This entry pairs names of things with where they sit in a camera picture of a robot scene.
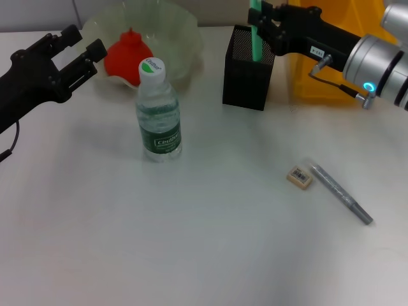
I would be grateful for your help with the beige eraser with barcode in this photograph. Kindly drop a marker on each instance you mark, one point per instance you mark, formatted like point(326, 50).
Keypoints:
point(299, 177)

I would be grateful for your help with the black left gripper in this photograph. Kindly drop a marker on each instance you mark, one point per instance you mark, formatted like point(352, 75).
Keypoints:
point(25, 83)

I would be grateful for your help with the clear green-label water bottle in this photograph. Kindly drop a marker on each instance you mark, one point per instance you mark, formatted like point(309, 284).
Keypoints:
point(159, 127)

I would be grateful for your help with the yellow plastic bin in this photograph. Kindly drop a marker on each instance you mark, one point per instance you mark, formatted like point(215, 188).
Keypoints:
point(306, 79)

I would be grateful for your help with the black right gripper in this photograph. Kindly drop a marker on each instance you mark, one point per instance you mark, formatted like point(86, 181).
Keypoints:
point(315, 35)

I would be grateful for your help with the red-orange toy orange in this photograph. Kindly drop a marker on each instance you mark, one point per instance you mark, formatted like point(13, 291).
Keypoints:
point(127, 60)

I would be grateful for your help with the silver grey marker pen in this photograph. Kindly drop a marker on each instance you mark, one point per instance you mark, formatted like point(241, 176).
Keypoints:
point(341, 192)

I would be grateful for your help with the black mesh pen holder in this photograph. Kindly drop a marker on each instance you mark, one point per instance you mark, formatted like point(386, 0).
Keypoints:
point(247, 83)

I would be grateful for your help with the clear glass fruit plate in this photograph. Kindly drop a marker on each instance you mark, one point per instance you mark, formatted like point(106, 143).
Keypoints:
point(178, 41)

